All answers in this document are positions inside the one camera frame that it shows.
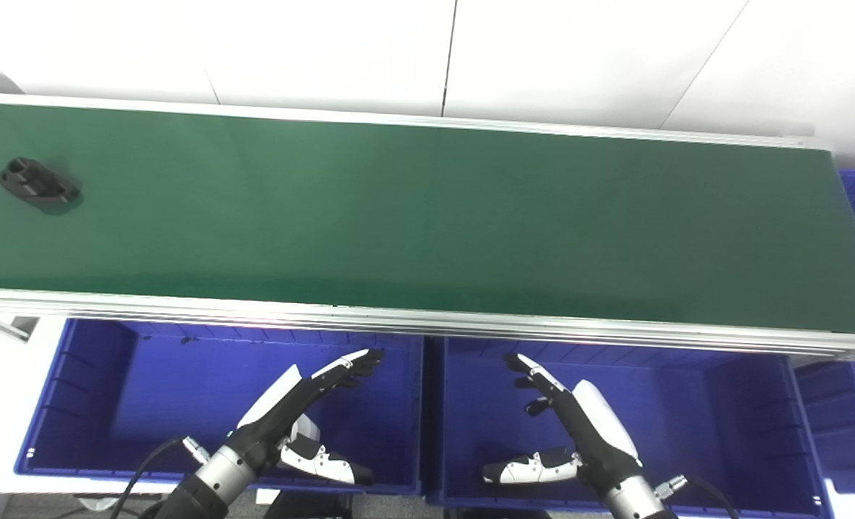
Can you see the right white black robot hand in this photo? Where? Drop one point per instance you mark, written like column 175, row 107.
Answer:
column 593, row 425

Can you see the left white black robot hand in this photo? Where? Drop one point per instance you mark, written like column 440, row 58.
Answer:
column 283, row 411

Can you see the black flange part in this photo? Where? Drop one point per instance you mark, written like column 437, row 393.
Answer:
column 38, row 184

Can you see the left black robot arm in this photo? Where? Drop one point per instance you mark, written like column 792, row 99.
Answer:
column 211, row 483

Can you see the white cylinder part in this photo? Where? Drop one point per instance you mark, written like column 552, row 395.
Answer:
column 308, row 429

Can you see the blue plastic bin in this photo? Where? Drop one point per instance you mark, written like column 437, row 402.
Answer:
column 709, row 432
column 853, row 425
column 153, row 411

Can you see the green conveyor belt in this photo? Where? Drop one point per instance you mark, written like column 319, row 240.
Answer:
column 427, row 223

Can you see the aluminium conveyor side rail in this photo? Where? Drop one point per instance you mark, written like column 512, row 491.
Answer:
column 399, row 323
column 399, row 121

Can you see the aluminium conveyor support bracket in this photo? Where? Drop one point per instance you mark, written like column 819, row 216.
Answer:
column 2, row 326

